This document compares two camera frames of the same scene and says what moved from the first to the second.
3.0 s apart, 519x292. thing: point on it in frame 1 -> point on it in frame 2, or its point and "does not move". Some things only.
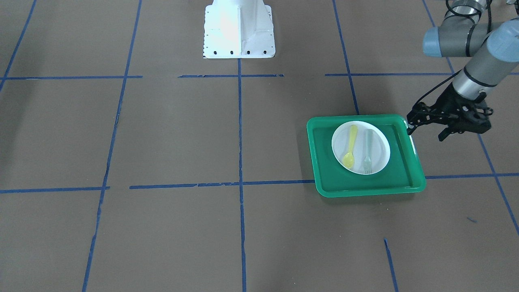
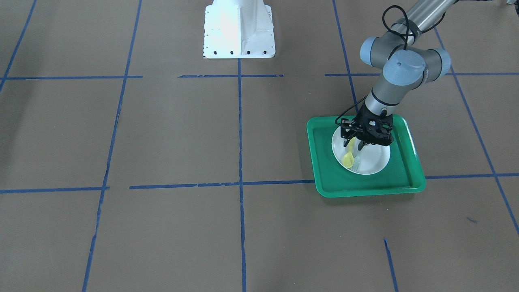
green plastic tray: [402, 173] does not move
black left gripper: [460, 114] -> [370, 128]
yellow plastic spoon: [348, 159] does not move
